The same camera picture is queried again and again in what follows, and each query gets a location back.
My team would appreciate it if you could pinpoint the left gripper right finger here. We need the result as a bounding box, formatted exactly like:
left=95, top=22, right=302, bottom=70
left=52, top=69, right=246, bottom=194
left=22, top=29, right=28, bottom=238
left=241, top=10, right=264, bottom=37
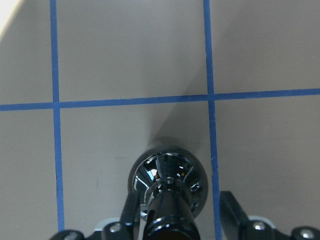
left=219, top=191, right=250, bottom=240

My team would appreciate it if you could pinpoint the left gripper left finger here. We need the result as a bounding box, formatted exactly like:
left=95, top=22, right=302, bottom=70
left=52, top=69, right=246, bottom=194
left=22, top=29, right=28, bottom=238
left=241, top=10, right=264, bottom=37
left=119, top=191, right=141, bottom=240

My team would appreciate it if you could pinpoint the dark wine bottle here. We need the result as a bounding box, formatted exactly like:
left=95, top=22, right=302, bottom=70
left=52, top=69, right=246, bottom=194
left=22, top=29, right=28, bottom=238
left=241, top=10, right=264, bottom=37
left=128, top=145, right=209, bottom=240

